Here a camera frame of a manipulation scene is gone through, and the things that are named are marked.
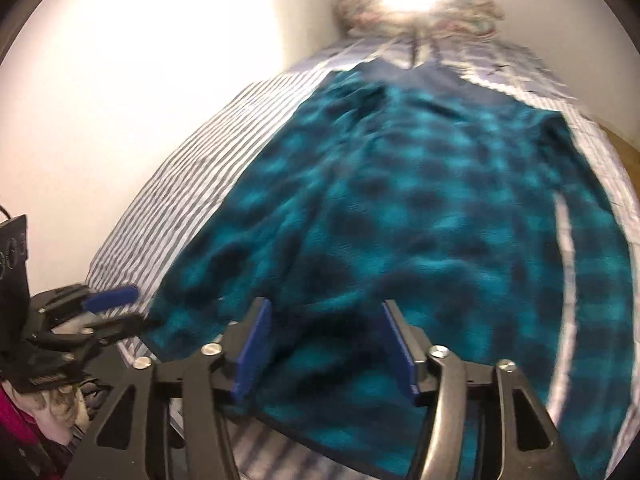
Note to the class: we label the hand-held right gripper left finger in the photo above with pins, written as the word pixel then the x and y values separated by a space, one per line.
pixel 254 350

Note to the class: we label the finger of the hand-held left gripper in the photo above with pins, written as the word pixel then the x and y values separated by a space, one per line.
pixel 117 326
pixel 111 299

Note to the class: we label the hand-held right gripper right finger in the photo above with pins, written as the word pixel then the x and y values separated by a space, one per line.
pixel 401 355

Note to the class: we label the teal plaid shirt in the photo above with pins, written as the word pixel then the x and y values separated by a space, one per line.
pixel 400 220

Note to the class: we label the person's left forearm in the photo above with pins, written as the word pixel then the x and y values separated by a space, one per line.
pixel 12 420

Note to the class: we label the pale cloth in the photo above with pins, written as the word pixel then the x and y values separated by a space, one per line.
pixel 55 407

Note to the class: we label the striped bed sheet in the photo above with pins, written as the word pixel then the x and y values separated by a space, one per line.
pixel 200 160

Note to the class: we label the floral blanket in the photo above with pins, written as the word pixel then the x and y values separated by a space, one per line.
pixel 365 7

